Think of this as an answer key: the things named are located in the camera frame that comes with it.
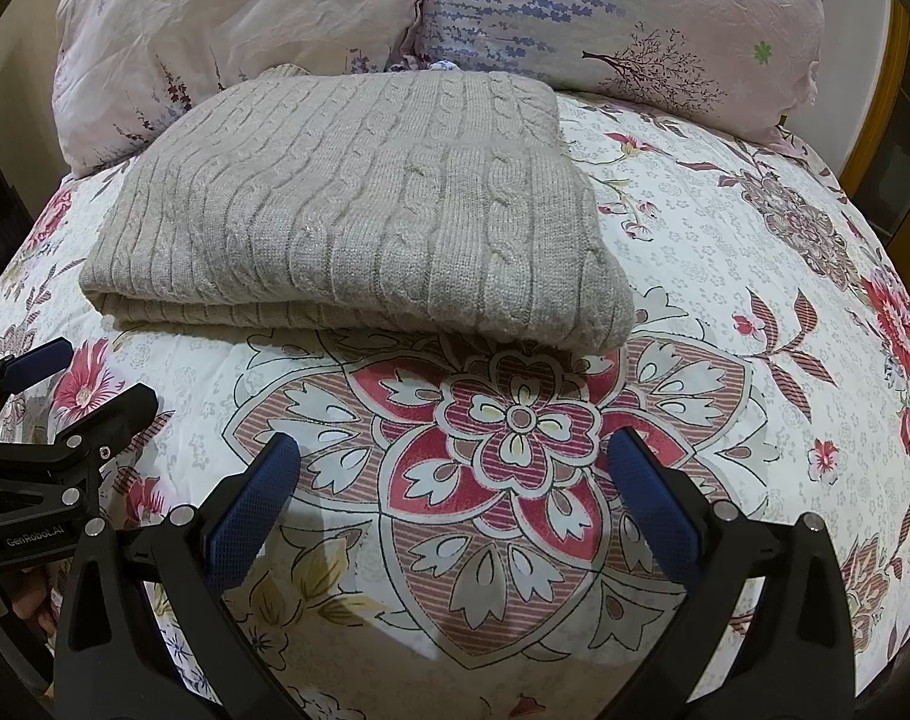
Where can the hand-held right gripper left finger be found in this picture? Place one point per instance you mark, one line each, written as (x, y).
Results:
(248, 506)

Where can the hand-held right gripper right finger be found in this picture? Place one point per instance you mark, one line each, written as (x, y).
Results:
(653, 510)

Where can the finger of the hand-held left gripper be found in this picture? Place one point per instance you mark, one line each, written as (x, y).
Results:
(29, 365)
(106, 420)

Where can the floral bed sheet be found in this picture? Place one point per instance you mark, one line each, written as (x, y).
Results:
(545, 420)

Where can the pink floral pillow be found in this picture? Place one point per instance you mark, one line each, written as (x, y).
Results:
(230, 37)

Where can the pink pillow with tree print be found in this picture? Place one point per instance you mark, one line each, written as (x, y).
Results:
(627, 22)

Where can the wooden bed frame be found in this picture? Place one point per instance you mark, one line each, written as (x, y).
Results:
(878, 82)

